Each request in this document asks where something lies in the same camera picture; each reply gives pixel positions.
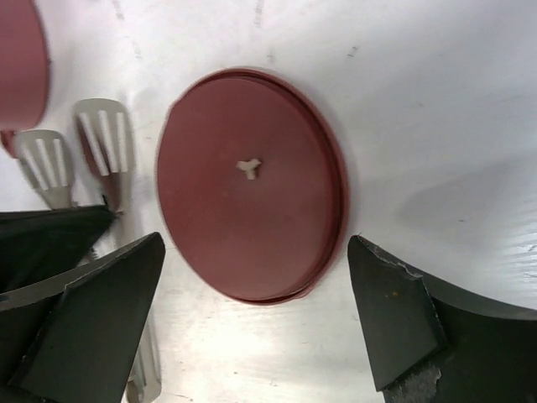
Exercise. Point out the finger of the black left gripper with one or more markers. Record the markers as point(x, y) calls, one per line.
point(37, 245)

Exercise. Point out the dark red lid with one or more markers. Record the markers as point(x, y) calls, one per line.
point(252, 185)

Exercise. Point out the stainless steel tongs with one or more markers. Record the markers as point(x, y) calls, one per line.
point(106, 137)

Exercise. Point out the pink steel-lined bowl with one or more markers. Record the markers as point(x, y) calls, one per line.
point(25, 70)

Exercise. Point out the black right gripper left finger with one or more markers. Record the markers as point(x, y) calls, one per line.
point(84, 335)

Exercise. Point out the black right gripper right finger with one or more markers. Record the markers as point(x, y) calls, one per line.
point(431, 341)

